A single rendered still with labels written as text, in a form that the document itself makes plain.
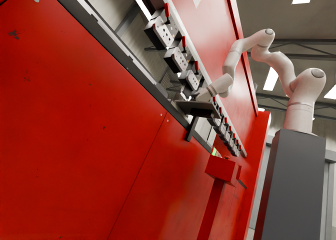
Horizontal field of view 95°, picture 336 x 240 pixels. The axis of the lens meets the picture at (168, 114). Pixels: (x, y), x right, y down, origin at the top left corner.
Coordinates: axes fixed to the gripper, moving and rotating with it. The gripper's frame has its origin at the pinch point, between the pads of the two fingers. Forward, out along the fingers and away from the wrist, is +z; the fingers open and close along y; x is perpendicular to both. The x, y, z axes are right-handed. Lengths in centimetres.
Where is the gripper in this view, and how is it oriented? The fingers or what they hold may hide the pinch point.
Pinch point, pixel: (190, 105)
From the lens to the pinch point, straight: 107.4
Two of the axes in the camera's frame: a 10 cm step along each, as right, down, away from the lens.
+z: -8.1, 5.7, 1.6
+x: 3.2, 6.5, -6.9
